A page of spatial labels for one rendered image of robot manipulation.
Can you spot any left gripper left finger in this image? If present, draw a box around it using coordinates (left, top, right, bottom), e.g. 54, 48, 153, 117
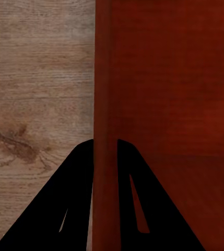
0, 139, 94, 251

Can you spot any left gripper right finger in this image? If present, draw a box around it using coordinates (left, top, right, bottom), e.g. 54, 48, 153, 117
117, 139, 205, 251

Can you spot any storage box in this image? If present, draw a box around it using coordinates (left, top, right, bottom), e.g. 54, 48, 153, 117
92, 0, 224, 251

